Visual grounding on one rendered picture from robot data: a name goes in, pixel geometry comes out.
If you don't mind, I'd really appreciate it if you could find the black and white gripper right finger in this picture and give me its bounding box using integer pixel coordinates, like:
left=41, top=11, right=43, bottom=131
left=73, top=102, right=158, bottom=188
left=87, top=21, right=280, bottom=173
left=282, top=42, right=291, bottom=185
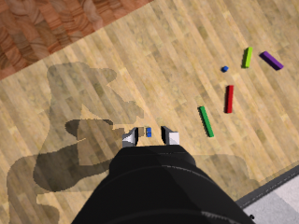
left=161, top=126, right=179, bottom=145

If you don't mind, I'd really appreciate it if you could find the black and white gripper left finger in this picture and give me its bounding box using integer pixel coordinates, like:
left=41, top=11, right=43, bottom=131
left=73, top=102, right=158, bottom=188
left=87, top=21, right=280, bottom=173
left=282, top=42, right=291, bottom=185
left=122, top=127, right=138, bottom=147

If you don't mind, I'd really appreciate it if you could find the red rod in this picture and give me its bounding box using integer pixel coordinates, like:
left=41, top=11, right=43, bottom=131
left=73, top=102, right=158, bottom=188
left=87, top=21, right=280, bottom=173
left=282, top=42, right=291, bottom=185
left=225, top=85, right=234, bottom=113

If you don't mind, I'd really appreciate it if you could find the purple rod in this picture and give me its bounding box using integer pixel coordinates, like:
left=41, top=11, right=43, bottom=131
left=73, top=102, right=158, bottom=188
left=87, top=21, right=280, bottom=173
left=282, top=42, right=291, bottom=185
left=260, top=51, right=284, bottom=71

